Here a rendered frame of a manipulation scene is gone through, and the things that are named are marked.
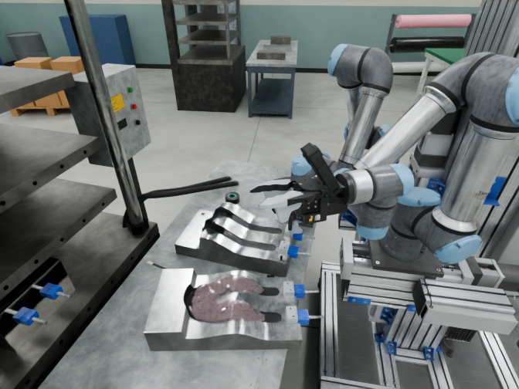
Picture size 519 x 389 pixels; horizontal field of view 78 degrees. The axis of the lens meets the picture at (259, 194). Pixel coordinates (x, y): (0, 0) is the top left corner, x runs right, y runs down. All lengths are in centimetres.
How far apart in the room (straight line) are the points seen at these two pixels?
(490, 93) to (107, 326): 131
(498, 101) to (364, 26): 689
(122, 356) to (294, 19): 701
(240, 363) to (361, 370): 86
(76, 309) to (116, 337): 23
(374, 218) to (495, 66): 40
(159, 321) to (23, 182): 62
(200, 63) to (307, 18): 311
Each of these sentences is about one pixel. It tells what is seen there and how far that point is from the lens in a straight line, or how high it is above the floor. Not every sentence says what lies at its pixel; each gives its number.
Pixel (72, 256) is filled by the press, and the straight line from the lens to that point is 168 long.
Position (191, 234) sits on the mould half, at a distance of 148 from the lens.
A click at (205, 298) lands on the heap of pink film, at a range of 118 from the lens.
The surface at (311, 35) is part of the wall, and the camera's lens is 758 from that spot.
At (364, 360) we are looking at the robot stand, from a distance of 191.
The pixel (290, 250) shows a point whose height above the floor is 90.
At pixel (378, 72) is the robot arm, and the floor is 156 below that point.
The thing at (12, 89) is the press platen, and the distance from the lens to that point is 126.
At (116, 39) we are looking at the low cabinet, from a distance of 798.
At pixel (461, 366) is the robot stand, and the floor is 21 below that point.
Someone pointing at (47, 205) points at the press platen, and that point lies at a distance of 158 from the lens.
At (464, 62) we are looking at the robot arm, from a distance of 92.
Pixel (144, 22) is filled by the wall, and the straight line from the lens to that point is 825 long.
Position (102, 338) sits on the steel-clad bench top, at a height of 80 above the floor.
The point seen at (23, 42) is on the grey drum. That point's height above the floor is 77.
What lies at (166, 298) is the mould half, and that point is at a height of 91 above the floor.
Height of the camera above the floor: 183
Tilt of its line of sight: 35 degrees down
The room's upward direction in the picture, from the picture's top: straight up
